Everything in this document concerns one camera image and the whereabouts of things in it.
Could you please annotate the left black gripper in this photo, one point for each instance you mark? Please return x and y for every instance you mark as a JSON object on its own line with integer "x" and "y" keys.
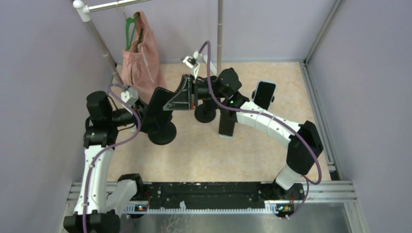
{"x": 143, "y": 113}

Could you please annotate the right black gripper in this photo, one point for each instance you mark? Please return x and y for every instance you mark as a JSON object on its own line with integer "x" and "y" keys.
{"x": 193, "y": 96}

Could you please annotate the black phone stand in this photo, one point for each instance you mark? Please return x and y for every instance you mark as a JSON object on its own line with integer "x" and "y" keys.
{"x": 205, "y": 113}
{"x": 254, "y": 94}
{"x": 163, "y": 136}

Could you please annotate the black smartphone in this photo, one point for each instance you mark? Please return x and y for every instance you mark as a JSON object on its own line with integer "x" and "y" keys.
{"x": 157, "y": 106}

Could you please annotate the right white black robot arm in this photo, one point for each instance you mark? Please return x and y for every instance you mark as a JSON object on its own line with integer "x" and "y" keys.
{"x": 302, "y": 141}

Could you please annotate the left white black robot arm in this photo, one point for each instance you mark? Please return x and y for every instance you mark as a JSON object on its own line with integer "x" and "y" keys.
{"x": 96, "y": 211}

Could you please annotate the blue-cased smartphone on stand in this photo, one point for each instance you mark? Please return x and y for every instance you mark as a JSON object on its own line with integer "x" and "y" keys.
{"x": 264, "y": 92}

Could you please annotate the pink hanging garment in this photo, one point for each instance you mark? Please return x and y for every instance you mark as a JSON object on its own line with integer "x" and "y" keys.
{"x": 141, "y": 67}

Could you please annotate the white-edged smartphone on table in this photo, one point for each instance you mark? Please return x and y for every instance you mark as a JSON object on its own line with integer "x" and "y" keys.
{"x": 226, "y": 127}

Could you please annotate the green clothes hanger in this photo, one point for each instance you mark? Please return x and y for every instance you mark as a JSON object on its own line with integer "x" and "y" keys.
{"x": 133, "y": 29}

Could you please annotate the metal clothes rack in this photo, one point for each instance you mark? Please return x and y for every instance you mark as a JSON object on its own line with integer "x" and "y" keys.
{"x": 84, "y": 13}

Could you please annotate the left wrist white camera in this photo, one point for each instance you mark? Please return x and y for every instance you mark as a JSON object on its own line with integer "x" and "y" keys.
{"x": 129, "y": 97}

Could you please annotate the wrist white camera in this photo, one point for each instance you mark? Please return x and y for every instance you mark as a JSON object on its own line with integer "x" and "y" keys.
{"x": 129, "y": 97}
{"x": 192, "y": 62}

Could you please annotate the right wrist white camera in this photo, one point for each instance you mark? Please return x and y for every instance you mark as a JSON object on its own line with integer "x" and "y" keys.
{"x": 192, "y": 62}

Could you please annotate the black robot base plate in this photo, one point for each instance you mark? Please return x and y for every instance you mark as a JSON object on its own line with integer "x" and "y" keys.
{"x": 215, "y": 198}

